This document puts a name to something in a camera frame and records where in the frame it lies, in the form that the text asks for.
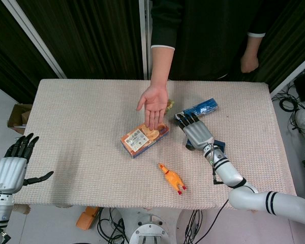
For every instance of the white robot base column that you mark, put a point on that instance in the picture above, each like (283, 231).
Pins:
(150, 228)

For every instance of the brown cardboard box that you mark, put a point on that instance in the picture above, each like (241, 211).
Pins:
(19, 118)

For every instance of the yellow green snack wrapper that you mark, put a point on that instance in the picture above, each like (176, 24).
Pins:
(170, 104)

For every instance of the orange snack box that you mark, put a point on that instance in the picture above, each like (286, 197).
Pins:
(145, 139)

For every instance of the blue snack package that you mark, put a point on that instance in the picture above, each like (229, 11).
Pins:
(200, 107)

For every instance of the beige woven table cloth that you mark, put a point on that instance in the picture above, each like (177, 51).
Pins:
(91, 142)

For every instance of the clenched person hand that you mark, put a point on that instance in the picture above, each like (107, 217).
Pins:
(249, 62)

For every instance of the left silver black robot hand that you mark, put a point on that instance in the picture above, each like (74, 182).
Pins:
(11, 165)

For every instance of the orange plastic tool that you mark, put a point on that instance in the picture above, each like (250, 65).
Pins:
(87, 217)

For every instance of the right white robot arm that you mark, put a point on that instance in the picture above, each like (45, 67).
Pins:
(246, 188)

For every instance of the open person hand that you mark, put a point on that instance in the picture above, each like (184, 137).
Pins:
(152, 105)

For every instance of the person torso in black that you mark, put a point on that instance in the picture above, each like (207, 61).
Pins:
(206, 33)

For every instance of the yellow rubber chicken toy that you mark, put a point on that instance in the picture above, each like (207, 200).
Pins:
(174, 179)

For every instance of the white metal frame post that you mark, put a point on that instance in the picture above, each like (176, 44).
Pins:
(145, 38)
(292, 73)
(33, 33)

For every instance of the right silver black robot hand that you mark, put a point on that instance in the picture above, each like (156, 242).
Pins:
(197, 130)

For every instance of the bare person forearm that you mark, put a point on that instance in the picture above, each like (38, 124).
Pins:
(161, 66)

